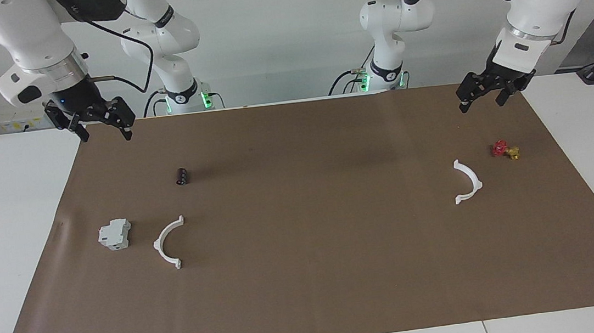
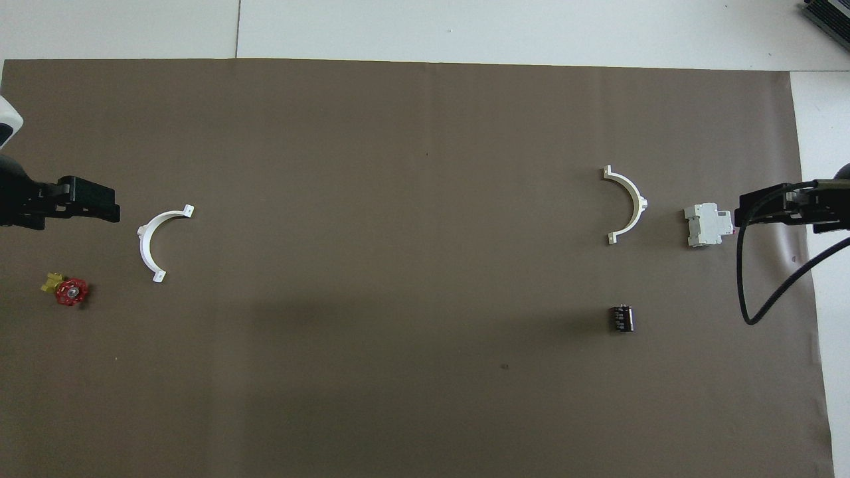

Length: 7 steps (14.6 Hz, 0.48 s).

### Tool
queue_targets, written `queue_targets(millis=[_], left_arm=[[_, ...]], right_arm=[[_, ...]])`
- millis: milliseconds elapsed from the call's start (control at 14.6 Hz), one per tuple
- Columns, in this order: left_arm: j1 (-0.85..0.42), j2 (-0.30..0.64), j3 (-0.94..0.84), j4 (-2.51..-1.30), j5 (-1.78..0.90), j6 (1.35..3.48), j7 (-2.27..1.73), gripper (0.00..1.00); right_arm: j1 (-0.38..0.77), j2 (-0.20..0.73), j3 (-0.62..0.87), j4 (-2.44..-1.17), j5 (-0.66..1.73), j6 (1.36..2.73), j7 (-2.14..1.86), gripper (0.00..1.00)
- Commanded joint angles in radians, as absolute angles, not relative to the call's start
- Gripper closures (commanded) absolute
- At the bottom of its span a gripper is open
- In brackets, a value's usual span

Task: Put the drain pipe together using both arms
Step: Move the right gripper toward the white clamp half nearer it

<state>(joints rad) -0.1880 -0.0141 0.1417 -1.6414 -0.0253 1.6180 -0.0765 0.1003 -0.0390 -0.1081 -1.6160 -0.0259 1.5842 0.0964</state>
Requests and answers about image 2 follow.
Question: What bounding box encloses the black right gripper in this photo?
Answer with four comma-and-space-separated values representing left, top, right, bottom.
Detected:
734, 161, 850, 233

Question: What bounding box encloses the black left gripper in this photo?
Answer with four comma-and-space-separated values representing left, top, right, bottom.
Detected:
0, 156, 121, 230

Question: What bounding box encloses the white half pipe clamp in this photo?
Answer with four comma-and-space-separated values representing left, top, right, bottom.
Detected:
602, 166, 649, 246
137, 204, 195, 283

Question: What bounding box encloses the white circuit breaker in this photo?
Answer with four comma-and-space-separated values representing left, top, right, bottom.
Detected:
684, 202, 735, 249

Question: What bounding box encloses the red handwheel yellow valve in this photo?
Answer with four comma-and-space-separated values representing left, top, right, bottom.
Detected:
41, 271, 90, 307

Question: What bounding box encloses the dark ribbed device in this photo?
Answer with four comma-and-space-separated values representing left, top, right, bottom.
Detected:
800, 0, 850, 35

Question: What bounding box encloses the brown paper table mat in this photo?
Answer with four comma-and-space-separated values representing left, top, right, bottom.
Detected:
0, 58, 836, 478

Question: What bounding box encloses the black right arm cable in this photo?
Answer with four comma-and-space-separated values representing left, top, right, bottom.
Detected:
735, 179, 850, 327

